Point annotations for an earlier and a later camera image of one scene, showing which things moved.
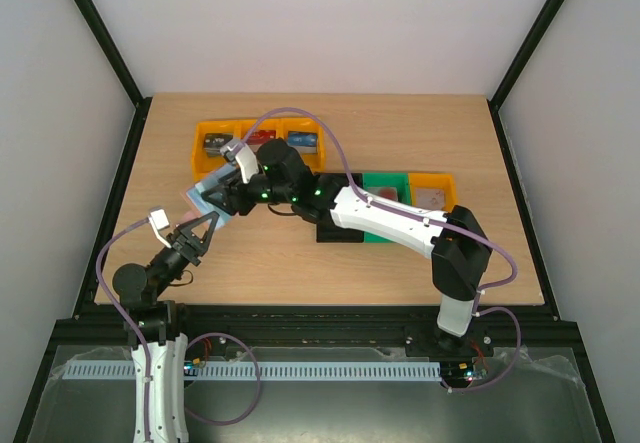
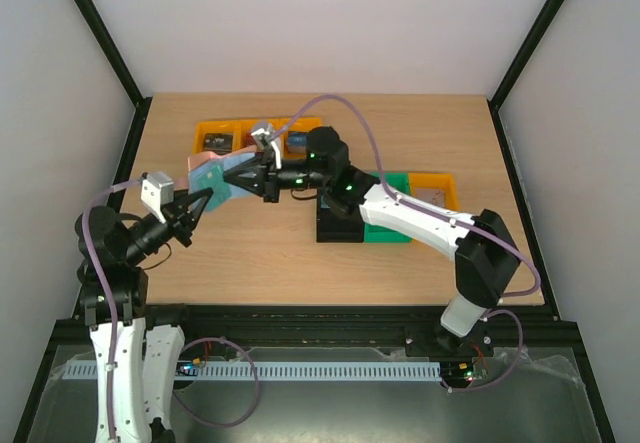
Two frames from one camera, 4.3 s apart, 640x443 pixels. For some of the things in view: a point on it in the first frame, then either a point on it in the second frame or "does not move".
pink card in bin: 433,199 does not move
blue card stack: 306,142 does not move
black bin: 328,187 does not move
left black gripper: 190,246 to 179,213
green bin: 397,180 does not move
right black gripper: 232,194 to 270,178
